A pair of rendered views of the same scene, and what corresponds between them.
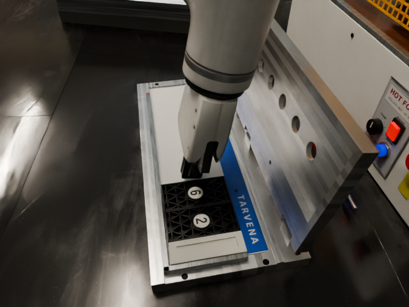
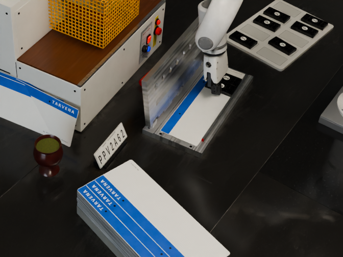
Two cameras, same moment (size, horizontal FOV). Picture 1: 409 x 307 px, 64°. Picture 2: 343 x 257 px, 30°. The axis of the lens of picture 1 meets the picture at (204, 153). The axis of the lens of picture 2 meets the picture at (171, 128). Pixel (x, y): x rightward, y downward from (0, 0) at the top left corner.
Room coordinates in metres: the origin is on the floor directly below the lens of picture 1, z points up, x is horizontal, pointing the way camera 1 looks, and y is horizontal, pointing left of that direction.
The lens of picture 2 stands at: (1.81, 0.78, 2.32)
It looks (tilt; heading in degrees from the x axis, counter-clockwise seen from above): 44 degrees down; 212
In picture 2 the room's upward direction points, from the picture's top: 8 degrees clockwise
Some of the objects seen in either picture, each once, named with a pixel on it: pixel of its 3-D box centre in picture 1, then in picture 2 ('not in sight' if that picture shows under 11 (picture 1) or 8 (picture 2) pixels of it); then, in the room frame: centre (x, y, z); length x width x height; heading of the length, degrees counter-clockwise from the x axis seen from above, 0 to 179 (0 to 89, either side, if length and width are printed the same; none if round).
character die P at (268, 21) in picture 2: not in sight; (266, 23); (-0.16, -0.07, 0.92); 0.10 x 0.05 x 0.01; 92
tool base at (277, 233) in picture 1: (202, 150); (200, 101); (0.40, 0.00, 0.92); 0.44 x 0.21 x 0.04; 10
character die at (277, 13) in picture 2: not in sight; (276, 15); (-0.24, -0.08, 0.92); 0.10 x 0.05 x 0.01; 91
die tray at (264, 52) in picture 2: not in sight; (279, 32); (-0.16, -0.01, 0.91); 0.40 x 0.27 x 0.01; 178
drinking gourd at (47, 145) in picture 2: not in sight; (48, 157); (0.94, -0.16, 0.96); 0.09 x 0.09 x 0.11
